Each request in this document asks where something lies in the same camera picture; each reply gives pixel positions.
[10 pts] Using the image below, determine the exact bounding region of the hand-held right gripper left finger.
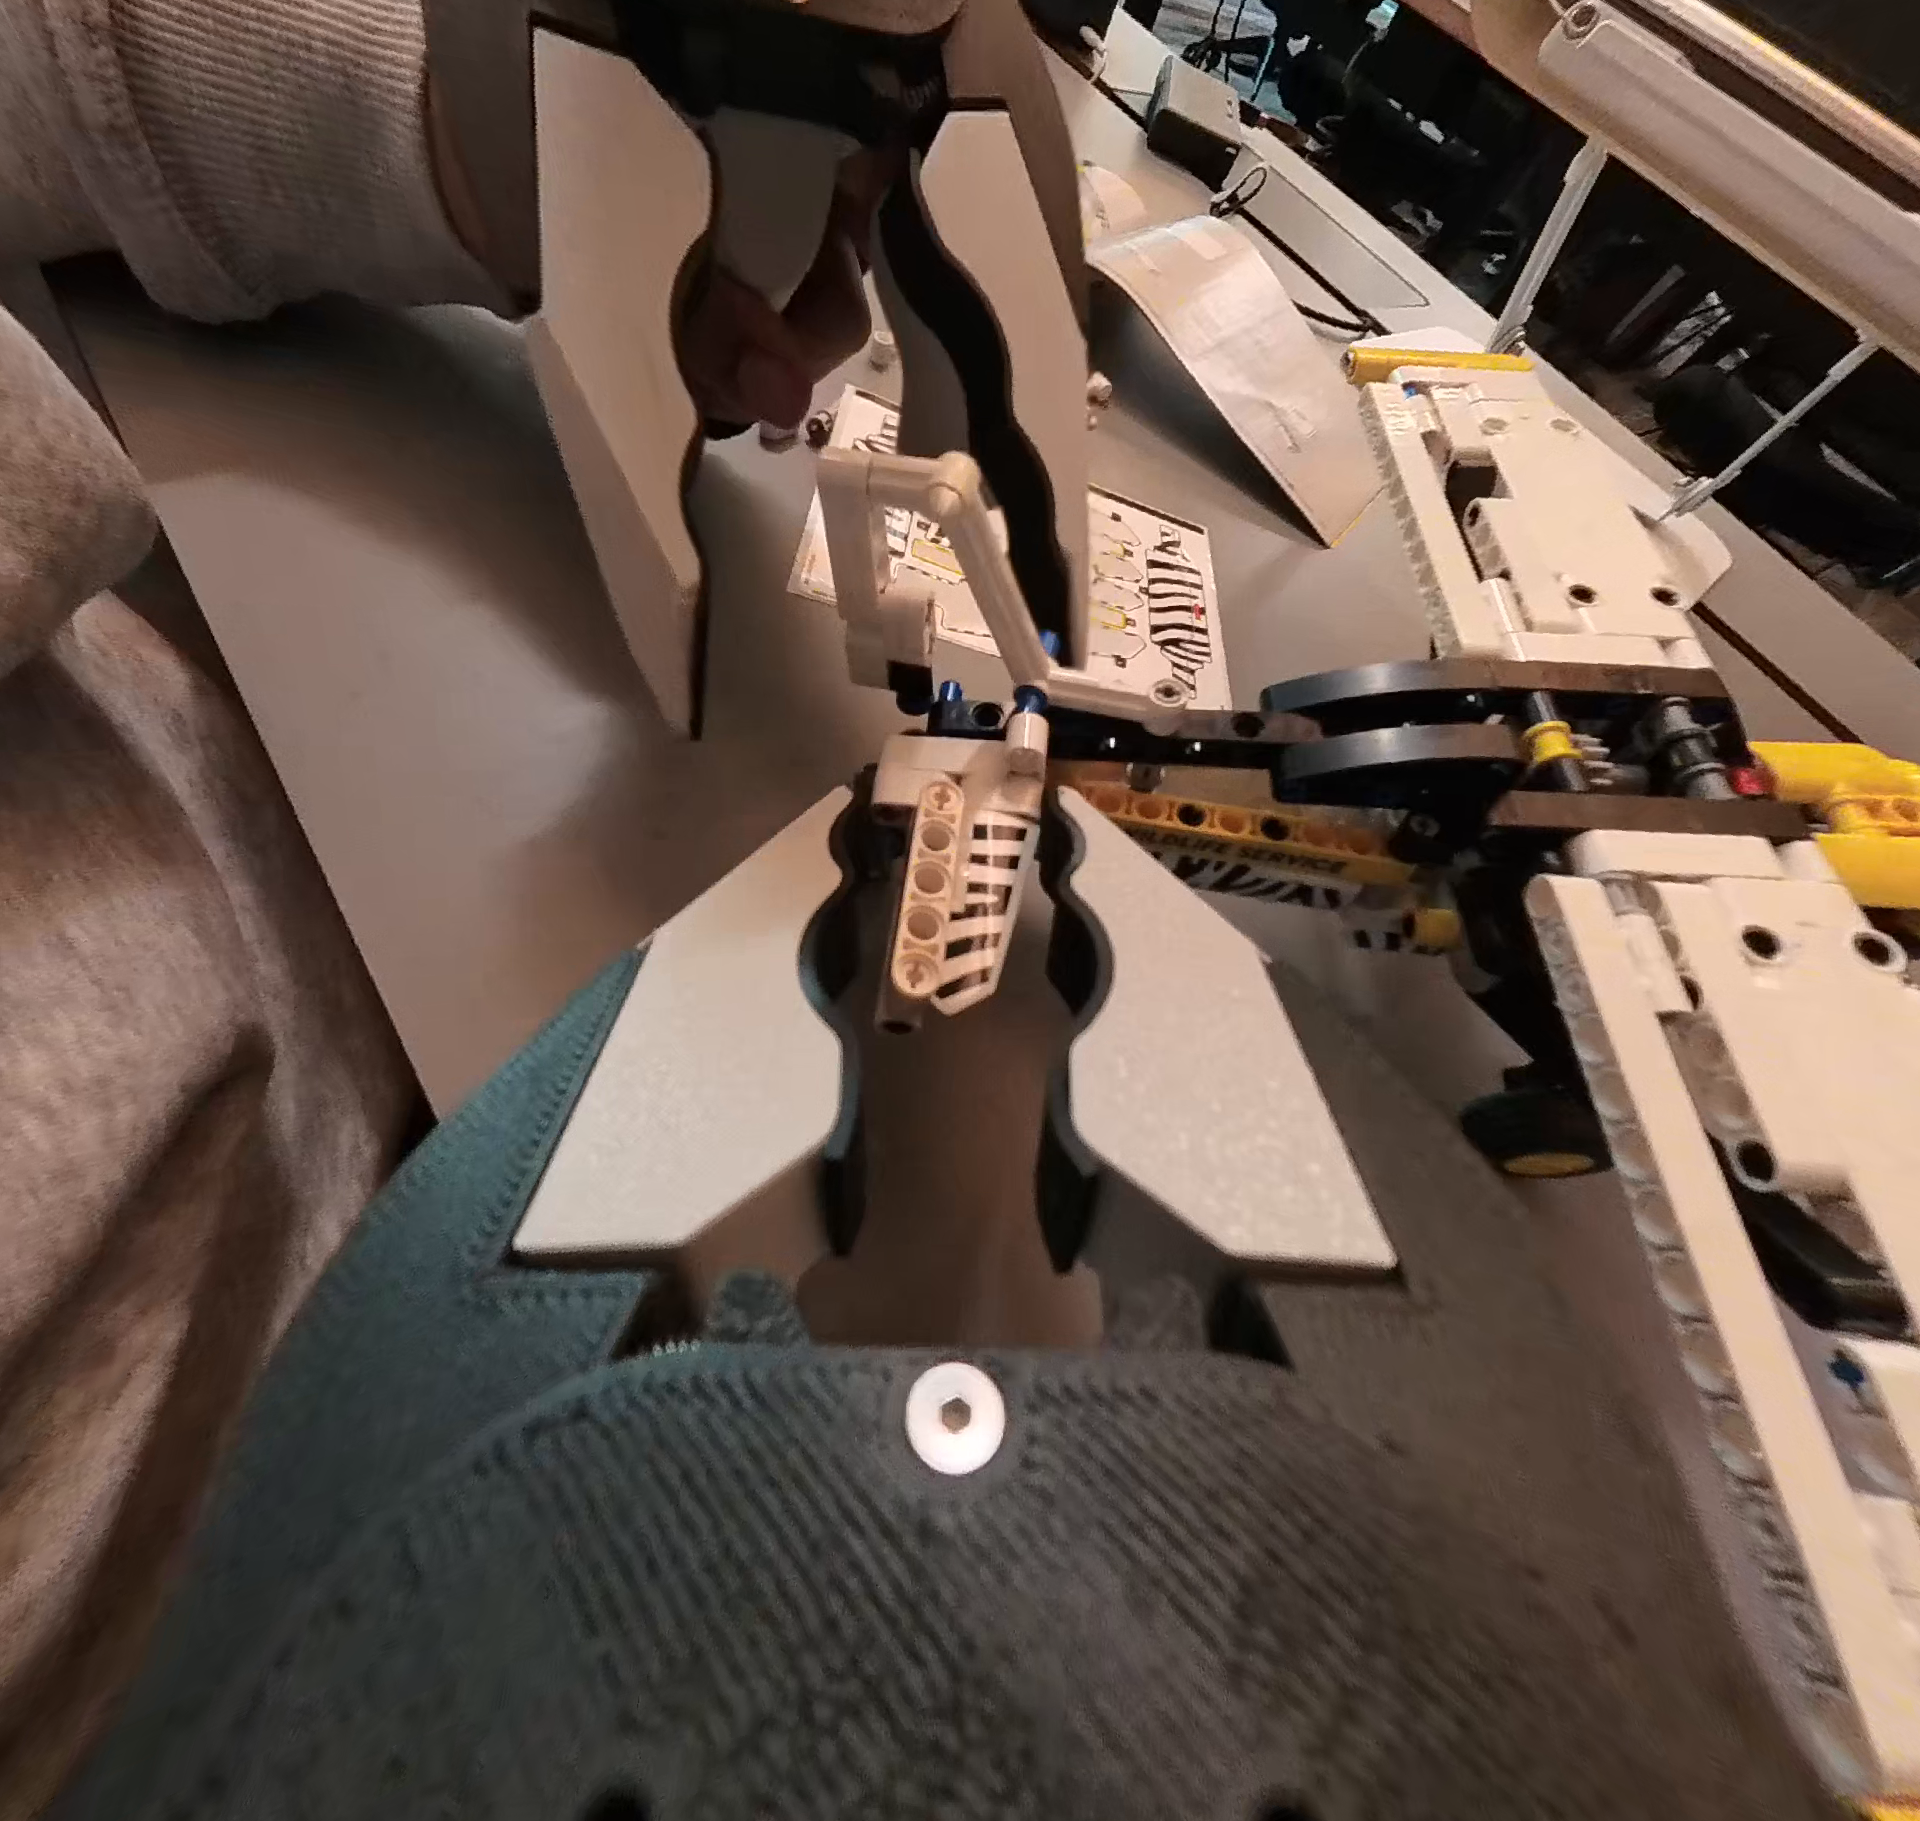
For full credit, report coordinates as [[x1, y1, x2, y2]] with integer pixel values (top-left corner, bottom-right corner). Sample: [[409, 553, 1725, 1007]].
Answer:
[[510, 786, 874, 1274]]

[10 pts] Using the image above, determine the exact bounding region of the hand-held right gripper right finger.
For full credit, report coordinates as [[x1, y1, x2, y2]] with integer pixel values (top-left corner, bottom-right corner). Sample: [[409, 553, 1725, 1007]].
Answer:
[[1034, 786, 1406, 1322]]

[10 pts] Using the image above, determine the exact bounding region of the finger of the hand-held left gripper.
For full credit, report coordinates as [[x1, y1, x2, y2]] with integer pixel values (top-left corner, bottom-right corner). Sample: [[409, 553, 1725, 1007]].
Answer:
[[525, 28, 718, 743], [874, 102, 1095, 671]]

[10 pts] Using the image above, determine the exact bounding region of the white yellow lego airplane model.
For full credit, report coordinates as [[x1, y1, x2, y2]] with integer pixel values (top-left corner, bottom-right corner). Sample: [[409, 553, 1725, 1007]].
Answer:
[[816, 343, 1920, 1821]]

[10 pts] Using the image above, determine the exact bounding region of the person's left forearm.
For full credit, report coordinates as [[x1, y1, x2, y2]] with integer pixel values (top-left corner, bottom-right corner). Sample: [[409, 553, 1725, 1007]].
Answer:
[[0, 0, 533, 325]]

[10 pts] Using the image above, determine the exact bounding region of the person's left hand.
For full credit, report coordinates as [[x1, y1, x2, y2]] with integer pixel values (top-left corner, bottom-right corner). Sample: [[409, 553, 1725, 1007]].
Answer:
[[673, 147, 888, 436]]

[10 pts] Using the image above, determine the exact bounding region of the open instruction booklet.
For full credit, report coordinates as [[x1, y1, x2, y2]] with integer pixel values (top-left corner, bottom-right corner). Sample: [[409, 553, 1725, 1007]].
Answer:
[[1078, 163, 1419, 551]]

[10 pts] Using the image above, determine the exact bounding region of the black power adapter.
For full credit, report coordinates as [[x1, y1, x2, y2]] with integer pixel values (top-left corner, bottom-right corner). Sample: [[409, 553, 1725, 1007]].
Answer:
[[1144, 55, 1249, 183]]

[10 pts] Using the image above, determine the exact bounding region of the zebra striped sticker sheet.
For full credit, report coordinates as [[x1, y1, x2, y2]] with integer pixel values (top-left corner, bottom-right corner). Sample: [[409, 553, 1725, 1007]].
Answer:
[[786, 381, 1234, 713]]

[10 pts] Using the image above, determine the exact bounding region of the black office chair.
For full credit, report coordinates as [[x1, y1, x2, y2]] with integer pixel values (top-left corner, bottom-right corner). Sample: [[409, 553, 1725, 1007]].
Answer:
[[1649, 358, 1804, 506]]

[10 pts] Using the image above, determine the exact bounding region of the white desk frame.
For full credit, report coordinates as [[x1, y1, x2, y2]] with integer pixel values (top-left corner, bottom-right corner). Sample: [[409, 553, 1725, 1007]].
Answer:
[[1470, 0, 1920, 339]]

